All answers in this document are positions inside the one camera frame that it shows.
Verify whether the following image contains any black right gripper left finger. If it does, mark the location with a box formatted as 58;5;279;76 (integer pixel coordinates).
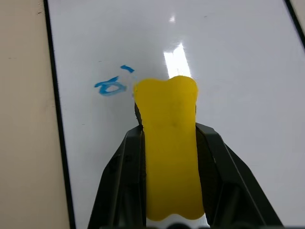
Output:
87;124;146;229

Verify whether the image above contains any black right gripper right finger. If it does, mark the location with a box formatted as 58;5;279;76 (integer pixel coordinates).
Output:
195;122;284;227

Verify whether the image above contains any yellow whiteboard eraser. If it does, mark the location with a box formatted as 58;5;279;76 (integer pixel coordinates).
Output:
132;75;205;221

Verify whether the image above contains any black-framed whiteboard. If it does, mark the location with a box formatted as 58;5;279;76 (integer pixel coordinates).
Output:
42;0;305;229

